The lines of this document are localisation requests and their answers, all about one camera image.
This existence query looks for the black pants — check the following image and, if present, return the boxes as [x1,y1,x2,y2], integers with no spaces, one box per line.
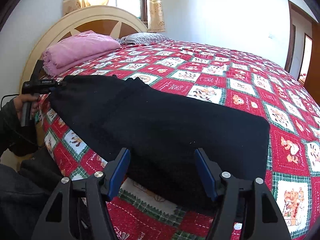
[48,75,270,213]

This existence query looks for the person's left forearm dark sleeve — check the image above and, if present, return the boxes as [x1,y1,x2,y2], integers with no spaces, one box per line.
[1,97,38,157]

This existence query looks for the person's left hand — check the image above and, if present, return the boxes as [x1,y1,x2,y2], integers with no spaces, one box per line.
[13,94,39,120]

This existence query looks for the folded pink blanket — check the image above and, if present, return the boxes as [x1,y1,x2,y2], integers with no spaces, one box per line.
[42,30,120,76]

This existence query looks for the cream wooden headboard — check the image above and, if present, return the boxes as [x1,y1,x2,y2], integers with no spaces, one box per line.
[19,5,148,89]

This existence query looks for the grey striped pillow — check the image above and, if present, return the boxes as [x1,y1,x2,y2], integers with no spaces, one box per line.
[116,33,170,45]

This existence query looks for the beige patterned right curtain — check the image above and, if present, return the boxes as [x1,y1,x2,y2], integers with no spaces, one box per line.
[148,0,165,33]

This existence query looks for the brown wooden door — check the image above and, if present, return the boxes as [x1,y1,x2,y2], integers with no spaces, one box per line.
[304,22,320,104]

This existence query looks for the red patchwork bear quilt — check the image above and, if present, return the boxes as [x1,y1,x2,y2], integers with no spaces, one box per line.
[57,41,319,239]

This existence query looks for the brown door frame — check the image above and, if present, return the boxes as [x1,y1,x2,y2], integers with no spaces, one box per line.
[285,0,315,84]

